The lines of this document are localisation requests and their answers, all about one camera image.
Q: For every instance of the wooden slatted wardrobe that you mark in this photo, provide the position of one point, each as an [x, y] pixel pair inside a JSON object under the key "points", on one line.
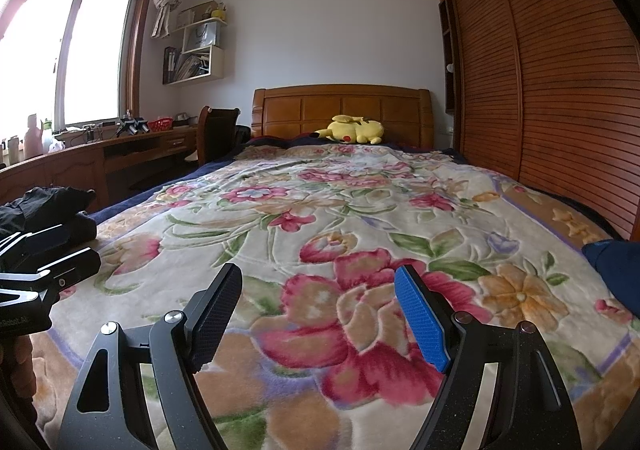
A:
{"points": [[550, 80]]}

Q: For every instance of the floral blanket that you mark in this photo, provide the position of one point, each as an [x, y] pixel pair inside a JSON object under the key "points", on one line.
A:
{"points": [[350, 210]]}

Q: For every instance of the window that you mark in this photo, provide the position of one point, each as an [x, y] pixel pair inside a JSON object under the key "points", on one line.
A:
{"points": [[75, 45]]}

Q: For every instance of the black grippers on stand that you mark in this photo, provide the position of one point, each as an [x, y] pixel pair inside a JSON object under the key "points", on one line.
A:
{"points": [[131, 126]]}

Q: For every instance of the tied beige curtain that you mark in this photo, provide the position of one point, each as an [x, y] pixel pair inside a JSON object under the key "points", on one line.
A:
{"points": [[169, 0]]}

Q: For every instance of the yellow plush toy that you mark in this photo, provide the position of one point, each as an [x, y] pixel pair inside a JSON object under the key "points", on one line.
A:
{"points": [[355, 130]]}

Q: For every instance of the blue pillow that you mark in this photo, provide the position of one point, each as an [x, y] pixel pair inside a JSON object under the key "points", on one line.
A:
{"points": [[612, 257]]}

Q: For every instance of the wooden bed headboard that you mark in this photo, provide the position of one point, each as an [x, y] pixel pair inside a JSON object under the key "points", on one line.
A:
{"points": [[300, 110]]}

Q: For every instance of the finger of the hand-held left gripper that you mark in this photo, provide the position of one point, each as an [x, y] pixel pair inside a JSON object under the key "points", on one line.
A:
{"points": [[75, 266], [45, 239]]}

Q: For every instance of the wooden desk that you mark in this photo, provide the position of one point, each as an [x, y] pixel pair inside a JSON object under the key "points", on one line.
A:
{"points": [[75, 165]]}

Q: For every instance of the green capped bottle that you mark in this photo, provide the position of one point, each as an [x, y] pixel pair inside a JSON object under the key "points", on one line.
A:
{"points": [[48, 138]]}

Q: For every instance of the wooden chair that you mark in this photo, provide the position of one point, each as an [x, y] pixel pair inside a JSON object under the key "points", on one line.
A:
{"points": [[215, 130]]}

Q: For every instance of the person's left hand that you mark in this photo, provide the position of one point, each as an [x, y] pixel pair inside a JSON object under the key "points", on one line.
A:
{"points": [[22, 370]]}

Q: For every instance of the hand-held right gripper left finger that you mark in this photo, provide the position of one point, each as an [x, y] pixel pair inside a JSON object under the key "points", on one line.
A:
{"points": [[215, 315]]}

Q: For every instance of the black crinkled jacket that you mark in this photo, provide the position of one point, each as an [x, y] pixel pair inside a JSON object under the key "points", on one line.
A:
{"points": [[45, 205]]}

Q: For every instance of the white wall shelf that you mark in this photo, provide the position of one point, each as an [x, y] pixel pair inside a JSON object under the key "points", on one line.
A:
{"points": [[217, 65]]}

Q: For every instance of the pink bottle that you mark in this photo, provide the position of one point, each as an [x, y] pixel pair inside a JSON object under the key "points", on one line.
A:
{"points": [[33, 138]]}

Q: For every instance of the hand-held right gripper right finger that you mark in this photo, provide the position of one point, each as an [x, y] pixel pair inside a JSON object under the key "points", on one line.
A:
{"points": [[420, 320]]}

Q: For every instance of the red basket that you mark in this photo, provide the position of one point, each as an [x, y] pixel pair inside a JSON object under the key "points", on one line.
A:
{"points": [[160, 125]]}

